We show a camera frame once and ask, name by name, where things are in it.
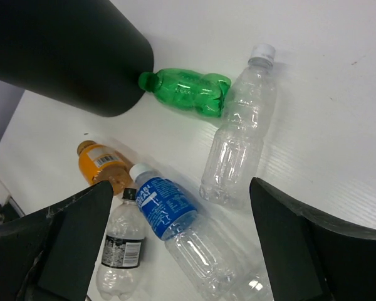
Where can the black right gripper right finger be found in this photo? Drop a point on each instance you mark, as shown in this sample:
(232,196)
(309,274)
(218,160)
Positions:
(310,254)

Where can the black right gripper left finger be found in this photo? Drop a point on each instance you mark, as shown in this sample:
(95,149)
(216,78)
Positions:
(50,254)

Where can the blue label Pocari Sweat bottle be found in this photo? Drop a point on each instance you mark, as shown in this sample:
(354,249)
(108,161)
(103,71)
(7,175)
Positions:
(214,263)

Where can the orange juice bottle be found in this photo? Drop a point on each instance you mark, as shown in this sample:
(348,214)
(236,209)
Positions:
(99,163)

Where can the clear bottle white green label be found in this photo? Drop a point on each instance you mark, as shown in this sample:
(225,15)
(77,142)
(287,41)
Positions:
(237,145)

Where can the green crushed plastic bottle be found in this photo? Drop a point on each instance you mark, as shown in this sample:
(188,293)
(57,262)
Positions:
(187,90)

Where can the black round plastic bin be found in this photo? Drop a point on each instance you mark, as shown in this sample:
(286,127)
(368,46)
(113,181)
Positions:
(86,54)

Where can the small clear bottle black cap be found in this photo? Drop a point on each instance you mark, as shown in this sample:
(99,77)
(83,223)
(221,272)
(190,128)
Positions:
(120,272)

